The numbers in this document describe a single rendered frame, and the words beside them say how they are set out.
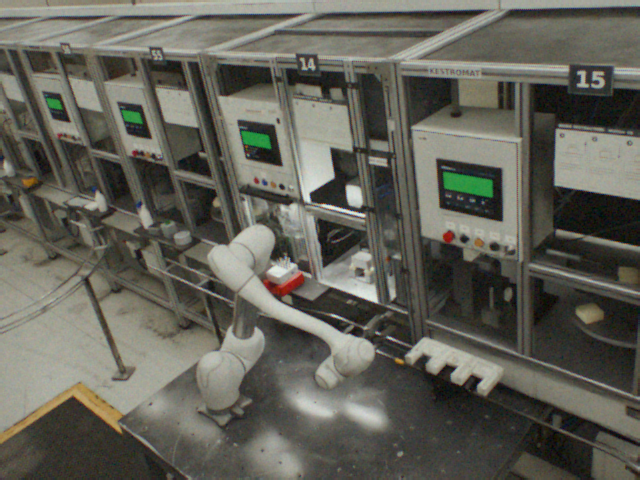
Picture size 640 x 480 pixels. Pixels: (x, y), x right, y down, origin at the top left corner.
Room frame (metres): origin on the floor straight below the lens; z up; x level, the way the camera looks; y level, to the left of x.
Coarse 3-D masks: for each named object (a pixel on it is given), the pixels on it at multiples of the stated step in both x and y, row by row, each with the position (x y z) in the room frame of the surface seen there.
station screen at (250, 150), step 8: (240, 128) 2.84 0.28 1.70; (248, 128) 2.80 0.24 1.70; (256, 128) 2.75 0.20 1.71; (248, 144) 2.82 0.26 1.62; (248, 152) 2.83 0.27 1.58; (256, 152) 2.78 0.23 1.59; (264, 152) 2.74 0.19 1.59; (272, 152) 2.70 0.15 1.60; (264, 160) 2.75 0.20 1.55; (272, 160) 2.71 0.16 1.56
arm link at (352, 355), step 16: (240, 288) 1.97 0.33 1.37; (256, 288) 1.97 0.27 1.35; (256, 304) 1.96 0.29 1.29; (272, 304) 1.95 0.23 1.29; (288, 320) 1.89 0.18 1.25; (304, 320) 1.86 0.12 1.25; (320, 336) 1.80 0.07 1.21; (336, 336) 1.79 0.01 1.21; (352, 336) 1.80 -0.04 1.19; (336, 352) 1.75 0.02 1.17; (352, 352) 1.72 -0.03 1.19; (368, 352) 1.71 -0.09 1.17; (352, 368) 1.71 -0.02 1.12
